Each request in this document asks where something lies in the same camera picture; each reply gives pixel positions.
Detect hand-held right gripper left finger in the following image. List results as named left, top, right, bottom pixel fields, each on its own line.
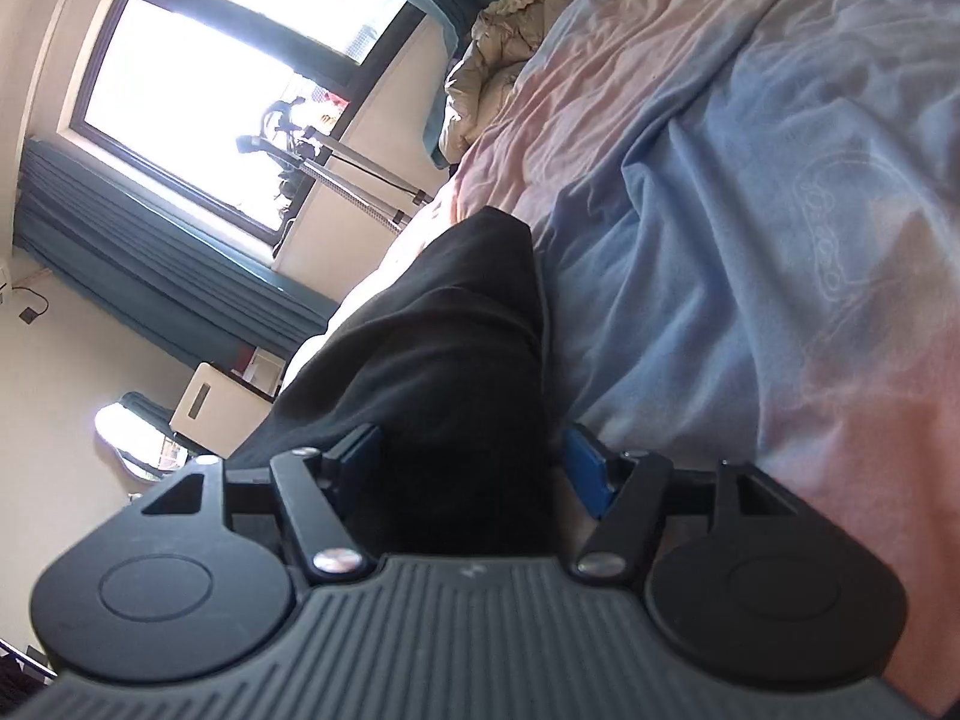
left=139, top=424, right=385, bottom=582

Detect wavy vanity mirror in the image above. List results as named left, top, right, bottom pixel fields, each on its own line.
left=94, top=390, right=196, bottom=485

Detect white chair with dark frame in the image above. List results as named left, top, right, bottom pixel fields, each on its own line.
left=169, top=361, right=278, bottom=458

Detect black wall plug with cable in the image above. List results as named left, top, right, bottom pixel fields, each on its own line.
left=0, top=281, right=52, bottom=327

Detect pastel printed bed cover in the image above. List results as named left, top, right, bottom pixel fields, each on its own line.
left=307, top=0, right=960, bottom=720

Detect dark framed window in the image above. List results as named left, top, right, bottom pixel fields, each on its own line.
left=60, top=0, right=428, bottom=237

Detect black pants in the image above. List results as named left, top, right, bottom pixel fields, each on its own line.
left=225, top=206, right=560, bottom=560

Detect light blue cloth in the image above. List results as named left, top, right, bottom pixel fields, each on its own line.
left=421, top=15, right=460, bottom=170

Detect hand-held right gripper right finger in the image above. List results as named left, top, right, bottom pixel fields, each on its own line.
left=561, top=424, right=800, bottom=582

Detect beige puffer jacket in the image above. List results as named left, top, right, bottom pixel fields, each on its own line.
left=437, top=0, right=593, bottom=166

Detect small white cabinet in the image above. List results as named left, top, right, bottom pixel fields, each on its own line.
left=225, top=345, right=290, bottom=398

